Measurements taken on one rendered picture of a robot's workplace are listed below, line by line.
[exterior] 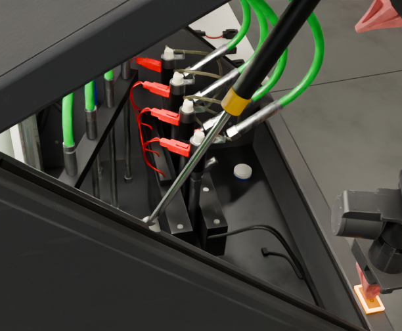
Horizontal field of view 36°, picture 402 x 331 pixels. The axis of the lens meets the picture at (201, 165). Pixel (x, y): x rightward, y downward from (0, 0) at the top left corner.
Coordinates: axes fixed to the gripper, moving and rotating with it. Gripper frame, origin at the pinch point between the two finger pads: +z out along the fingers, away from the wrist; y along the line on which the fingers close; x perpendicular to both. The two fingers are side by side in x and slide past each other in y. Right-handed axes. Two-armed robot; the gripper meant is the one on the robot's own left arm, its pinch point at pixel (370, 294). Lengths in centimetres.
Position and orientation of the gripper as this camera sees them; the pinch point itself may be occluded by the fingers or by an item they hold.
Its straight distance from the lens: 104.9
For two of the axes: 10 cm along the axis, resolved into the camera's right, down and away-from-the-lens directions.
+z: -1.0, 7.3, 6.8
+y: 2.4, 6.8, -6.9
